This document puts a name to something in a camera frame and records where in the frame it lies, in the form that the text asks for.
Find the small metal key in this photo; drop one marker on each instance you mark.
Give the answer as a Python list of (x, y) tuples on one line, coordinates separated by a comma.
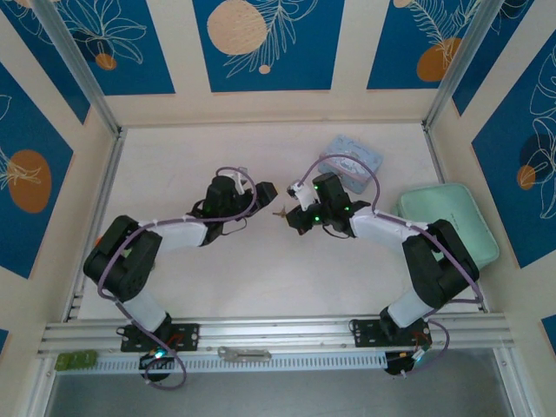
[(280, 212)]

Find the black base plate right arm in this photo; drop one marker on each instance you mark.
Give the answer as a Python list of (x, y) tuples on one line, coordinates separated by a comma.
[(367, 332)]

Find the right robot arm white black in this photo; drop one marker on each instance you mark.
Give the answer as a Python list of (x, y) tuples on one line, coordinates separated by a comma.
[(378, 226)]

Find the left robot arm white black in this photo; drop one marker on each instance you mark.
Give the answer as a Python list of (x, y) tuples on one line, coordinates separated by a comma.
[(182, 232)]

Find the black base plate left arm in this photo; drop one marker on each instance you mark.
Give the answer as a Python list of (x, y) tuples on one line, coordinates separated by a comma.
[(187, 336)]

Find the mint green zip case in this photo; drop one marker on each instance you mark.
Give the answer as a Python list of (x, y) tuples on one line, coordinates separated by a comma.
[(456, 208)]

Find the silver metal tool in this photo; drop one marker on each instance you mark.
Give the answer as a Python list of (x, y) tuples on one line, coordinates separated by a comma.
[(243, 353)]

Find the grey metal panel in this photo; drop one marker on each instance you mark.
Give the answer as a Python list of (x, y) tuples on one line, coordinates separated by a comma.
[(278, 395)]

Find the green terminal block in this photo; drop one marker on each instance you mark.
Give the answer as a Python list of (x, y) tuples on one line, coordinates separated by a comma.
[(76, 360)]

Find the aluminium profile rail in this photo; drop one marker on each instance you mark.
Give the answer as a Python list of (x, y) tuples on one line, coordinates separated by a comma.
[(269, 330)]

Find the aluminium side rail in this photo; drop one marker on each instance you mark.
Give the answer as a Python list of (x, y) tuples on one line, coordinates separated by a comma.
[(438, 160), (97, 217)]

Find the aluminium frame post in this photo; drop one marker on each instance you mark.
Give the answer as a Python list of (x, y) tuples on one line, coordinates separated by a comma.
[(454, 65), (78, 65)]

